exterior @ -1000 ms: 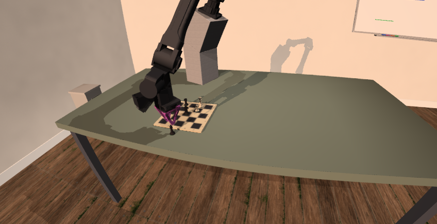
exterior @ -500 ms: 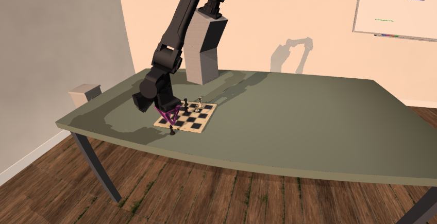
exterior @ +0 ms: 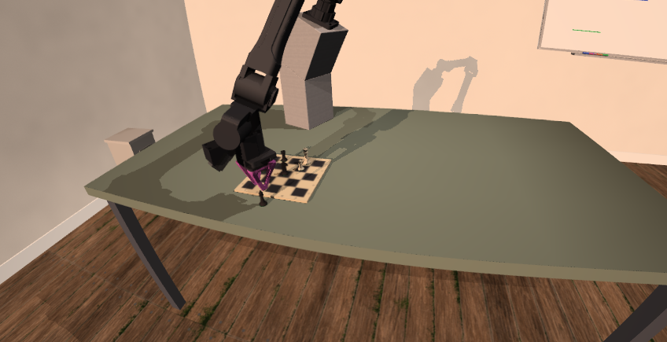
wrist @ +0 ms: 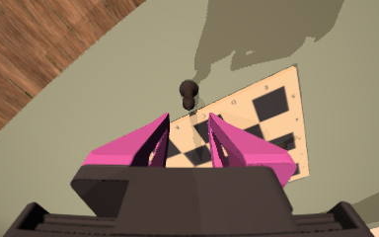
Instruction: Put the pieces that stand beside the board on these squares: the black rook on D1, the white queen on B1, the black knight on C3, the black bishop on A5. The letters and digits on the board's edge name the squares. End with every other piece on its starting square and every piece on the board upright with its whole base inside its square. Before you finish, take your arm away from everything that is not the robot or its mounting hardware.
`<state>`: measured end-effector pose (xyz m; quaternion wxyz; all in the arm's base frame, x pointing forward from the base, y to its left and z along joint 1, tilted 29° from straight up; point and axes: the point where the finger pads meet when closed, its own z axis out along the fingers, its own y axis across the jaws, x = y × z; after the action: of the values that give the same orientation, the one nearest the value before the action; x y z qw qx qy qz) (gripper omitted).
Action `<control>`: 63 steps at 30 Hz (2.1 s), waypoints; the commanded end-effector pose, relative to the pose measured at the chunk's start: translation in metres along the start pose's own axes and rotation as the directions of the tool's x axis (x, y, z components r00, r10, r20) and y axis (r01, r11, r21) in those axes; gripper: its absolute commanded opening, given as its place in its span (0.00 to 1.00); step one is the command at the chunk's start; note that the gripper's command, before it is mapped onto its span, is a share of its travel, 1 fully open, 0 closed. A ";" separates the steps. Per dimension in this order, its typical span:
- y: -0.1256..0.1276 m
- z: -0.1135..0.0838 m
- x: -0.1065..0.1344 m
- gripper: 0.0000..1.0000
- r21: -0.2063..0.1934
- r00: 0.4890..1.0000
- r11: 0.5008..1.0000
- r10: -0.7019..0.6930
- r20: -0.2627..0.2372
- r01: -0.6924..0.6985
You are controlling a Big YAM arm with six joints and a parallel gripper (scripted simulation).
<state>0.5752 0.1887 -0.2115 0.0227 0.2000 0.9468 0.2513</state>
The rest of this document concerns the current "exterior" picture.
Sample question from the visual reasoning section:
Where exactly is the tan and black chessboard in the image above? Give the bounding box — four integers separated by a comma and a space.
234, 154, 331, 204

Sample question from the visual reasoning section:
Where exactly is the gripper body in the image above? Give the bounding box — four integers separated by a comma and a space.
236, 128, 277, 172

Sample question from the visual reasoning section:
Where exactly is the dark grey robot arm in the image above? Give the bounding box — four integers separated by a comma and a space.
202, 0, 343, 171

